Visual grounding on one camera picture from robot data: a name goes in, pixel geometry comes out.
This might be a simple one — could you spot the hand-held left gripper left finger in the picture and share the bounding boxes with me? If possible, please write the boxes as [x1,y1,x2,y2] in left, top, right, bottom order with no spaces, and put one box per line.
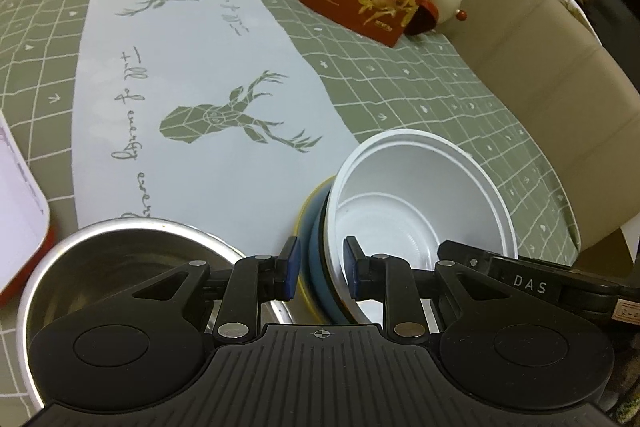
[131,237,302,342]

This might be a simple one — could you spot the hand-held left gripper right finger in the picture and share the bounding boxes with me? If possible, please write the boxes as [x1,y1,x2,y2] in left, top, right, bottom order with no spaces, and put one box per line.
[344,237,510,342]

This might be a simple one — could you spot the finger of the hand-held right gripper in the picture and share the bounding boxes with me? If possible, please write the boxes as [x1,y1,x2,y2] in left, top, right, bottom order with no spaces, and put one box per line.
[439,240,493,265]

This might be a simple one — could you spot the blue ceramic bowl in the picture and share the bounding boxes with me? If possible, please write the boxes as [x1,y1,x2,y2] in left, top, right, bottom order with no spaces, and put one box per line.
[300,187,362,325]

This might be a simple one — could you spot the white plastic bowl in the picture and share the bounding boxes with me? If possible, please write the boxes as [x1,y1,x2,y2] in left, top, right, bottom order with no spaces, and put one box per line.
[325,130,519,325]

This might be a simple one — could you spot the stainless steel bowl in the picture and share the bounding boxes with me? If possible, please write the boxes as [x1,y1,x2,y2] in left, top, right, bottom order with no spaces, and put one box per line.
[15,217,301,410]

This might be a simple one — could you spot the green checked tablecloth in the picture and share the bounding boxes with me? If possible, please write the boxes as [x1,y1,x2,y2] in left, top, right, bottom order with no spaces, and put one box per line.
[0,0,583,427]

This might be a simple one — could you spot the beige sofa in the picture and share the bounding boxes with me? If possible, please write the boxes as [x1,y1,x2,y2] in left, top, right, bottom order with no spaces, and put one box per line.
[440,0,640,258]

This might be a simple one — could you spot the white deer print table runner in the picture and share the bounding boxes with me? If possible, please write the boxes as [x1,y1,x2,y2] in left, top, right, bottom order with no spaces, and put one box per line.
[72,0,373,228]

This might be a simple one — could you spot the dark red round object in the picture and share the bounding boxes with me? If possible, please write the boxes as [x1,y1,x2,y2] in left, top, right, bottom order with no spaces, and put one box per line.
[404,0,439,36]

